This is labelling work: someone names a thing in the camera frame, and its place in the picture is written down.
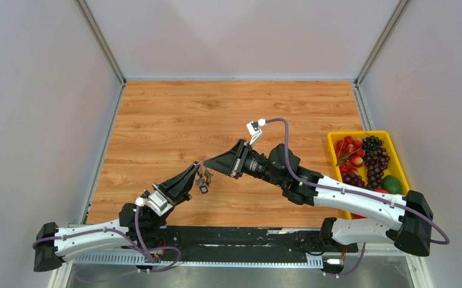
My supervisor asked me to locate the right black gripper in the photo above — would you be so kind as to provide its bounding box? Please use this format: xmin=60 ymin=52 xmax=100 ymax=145
xmin=203 ymin=139 xmax=283 ymax=188

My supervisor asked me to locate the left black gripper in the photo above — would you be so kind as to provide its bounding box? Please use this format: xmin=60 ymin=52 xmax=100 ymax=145
xmin=148 ymin=163 xmax=200 ymax=229

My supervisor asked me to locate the keyring with key bunch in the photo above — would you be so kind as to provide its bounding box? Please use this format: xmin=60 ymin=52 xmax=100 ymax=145
xmin=194 ymin=166 xmax=213 ymax=194

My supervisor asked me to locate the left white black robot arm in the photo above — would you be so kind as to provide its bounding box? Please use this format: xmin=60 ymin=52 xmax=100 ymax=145
xmin=32 ymin=162 xmax=200 ymax=272

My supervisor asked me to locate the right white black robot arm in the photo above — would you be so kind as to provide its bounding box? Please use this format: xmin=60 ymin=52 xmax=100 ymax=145
xmin=203 ymin=140 xmax=433 ymax=257

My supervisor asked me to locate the red cherries bunch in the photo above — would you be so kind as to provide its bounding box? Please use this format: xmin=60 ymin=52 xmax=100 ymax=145
xmin=334 ymin=136 xmax=365 ymax=173

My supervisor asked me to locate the dark red grapes bunch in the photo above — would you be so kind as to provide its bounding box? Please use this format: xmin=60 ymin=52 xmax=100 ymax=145
xmin=341 ymin=172 xmax=366 ymax=188

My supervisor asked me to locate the dark purple grapes bunch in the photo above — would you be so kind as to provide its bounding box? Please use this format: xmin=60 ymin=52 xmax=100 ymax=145
xmin=363 ymin=136 xmax=391 ymax=190

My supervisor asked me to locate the red apple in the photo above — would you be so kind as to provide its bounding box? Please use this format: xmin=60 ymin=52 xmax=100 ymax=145
xmin=374 ymin=188 xmax=390 ymax=194

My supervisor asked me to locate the yellow plastic tray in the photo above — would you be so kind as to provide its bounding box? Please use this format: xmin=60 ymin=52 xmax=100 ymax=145
xmin=326 ymin=130 xmax=413 ymax=220

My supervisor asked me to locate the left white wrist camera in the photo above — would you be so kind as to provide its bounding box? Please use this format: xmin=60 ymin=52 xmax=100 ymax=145
xmin=135 ymin=190 xmax=174 ymax=216

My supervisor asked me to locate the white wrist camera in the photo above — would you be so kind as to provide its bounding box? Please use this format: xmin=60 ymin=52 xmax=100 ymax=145
xmin=246 ymin=118 xmax=266 ymax=147
xmin=135 ymin=190 xmax=174 ymax=216

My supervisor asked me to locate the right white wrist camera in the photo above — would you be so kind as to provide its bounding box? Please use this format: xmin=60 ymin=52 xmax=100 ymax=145
xmin=246 ymin=118 xmax=266 ymax=147

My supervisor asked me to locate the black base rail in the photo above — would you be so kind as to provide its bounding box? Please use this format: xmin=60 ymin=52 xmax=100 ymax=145
xmin=141 ymin=226 xmax=358 ymax=263

